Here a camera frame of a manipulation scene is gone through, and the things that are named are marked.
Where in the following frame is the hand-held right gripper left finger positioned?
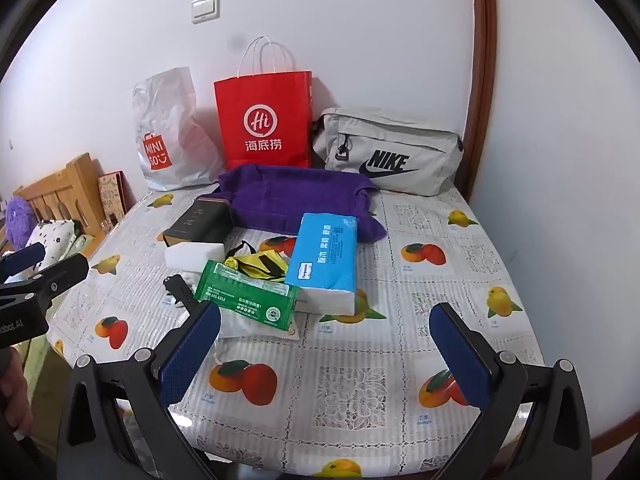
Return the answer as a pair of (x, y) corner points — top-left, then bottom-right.
(57, 302), (223, 480)

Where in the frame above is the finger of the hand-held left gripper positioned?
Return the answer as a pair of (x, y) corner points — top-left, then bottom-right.
(0, 241), (47, 286)
(20, 252), (91, 318)

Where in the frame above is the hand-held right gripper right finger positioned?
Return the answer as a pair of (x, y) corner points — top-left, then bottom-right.
(429, 301), (593, 480)

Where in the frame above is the clear plastic bag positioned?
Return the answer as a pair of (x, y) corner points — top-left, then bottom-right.
(180, 310), (303, 366)

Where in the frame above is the black watch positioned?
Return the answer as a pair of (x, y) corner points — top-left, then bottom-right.
(164, 274), (198, 311)

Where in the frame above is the green wet wipes packet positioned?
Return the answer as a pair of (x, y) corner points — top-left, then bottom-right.
(194, 260), (301, 333)

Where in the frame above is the white tissue box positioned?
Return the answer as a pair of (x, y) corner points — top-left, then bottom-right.
(165, 241), (226, 277)

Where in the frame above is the yellow tape measure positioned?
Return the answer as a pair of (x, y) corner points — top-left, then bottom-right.
(223, 240), (291, 283)

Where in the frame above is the dark green tea tin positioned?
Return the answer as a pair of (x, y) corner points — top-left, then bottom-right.
(161, 197), (233, 251)

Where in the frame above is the blue tissue pack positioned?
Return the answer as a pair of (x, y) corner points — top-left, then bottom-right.
(285, 212), (360, 317)

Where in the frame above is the purple towel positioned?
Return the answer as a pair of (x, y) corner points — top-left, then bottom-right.
(216, 164), (388, 248)

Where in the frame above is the person's left hand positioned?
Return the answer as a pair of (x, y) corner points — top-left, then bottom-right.
(0, 345), (33, 438)

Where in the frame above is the white floral pillow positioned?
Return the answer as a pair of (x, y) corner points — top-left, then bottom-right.
(25, 219), (78, 271)

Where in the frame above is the purple plush toy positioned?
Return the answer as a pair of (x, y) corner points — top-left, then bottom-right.
(5, 197), (36, 251)

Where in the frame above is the wooden bed headboard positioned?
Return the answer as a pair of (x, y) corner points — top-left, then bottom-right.
(12, 152), (108, 241)

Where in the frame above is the patterned notebook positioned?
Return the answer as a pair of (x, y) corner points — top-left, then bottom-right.
(97, 171), (128, 223)

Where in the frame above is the fruit print tablecloth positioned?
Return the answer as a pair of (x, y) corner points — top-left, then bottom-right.
(47, 180), (546, 478)

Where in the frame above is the white plastic shopping bag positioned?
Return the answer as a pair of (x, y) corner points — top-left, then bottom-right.
(131, 66), (226, 192)

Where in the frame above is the grey waist bag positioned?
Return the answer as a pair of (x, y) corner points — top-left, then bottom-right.
(312, 107), (465, 197)

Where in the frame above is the red paper bag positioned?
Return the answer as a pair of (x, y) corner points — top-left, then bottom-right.
(214, 36), (313, 171)

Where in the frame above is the brown wooden door frame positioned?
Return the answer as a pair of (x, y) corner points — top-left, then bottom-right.
(457, 0), (498, 201)

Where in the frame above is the white light switch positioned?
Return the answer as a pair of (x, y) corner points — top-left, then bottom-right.
(191, 0), (221, 24)

